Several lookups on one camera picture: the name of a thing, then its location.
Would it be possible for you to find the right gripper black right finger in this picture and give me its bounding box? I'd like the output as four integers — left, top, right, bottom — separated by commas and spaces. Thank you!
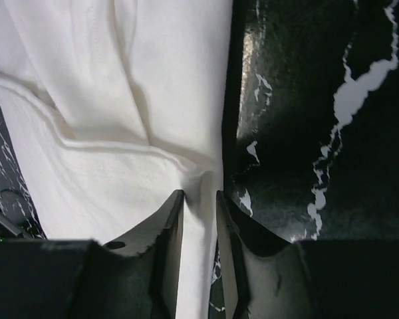
216, 191, 399, 318

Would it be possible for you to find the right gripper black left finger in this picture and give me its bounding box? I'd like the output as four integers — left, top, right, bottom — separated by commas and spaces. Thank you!
0, 190, 185, 318

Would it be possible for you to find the white printed t shirt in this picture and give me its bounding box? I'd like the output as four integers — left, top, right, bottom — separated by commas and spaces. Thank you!
0, 1, 233, 318

